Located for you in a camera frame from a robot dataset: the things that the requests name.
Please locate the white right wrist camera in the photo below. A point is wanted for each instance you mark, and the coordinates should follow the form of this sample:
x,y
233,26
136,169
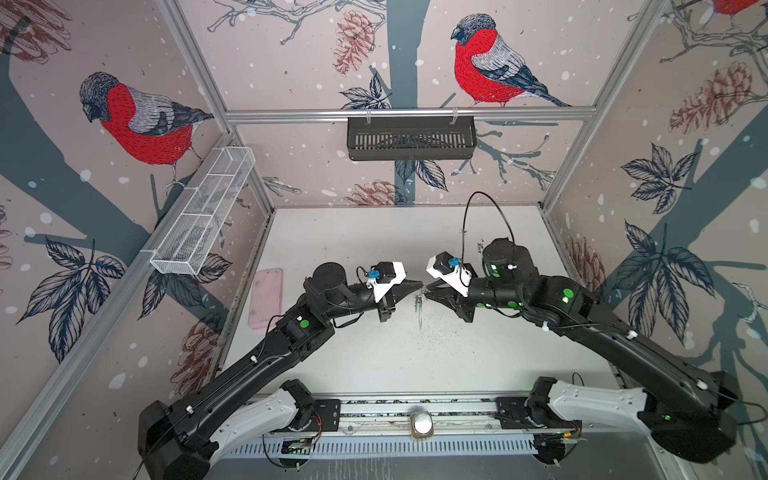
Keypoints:
x,y
451,270

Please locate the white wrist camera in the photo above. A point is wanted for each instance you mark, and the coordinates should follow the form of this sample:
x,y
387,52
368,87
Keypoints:
x,y
383,277
451,270

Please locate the white wire mesh basket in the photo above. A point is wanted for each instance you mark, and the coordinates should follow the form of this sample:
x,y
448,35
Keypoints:
x,y
190,239

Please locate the silver push button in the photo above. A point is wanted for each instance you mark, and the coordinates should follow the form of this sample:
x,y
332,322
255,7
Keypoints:
x,y
421,424

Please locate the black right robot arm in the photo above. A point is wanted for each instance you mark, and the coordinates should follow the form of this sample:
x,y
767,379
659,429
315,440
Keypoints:
x,y
681,407

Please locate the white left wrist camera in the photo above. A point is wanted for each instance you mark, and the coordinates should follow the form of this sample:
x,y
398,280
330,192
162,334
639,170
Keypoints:
x,y
383,277

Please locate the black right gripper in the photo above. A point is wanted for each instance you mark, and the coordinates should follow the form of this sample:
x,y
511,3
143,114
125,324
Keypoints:
x,y
447,296

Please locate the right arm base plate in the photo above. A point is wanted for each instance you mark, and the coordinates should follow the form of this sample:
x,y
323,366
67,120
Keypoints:
x,y
516,413

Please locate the black hanging basket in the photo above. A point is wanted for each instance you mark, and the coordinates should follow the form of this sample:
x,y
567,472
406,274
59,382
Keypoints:
x,y
411,138

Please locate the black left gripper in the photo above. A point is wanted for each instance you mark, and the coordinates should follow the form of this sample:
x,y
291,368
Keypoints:
x,y
402,289

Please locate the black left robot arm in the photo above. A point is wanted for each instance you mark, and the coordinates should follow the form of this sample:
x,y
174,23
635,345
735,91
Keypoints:
x,y
185,439

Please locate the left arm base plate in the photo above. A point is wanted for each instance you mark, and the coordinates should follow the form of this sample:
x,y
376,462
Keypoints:
x,y
324,416

